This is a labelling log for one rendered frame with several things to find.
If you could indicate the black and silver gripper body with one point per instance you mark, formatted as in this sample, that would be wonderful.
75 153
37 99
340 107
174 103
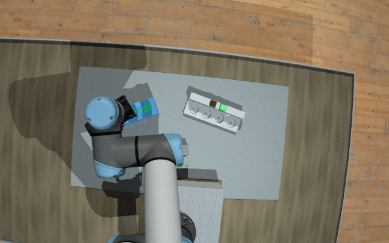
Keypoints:
127 109

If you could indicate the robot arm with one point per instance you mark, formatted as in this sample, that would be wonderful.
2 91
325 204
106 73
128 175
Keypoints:
158 154

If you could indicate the blue four-tube rack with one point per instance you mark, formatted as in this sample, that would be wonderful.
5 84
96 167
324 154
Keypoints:
142 115

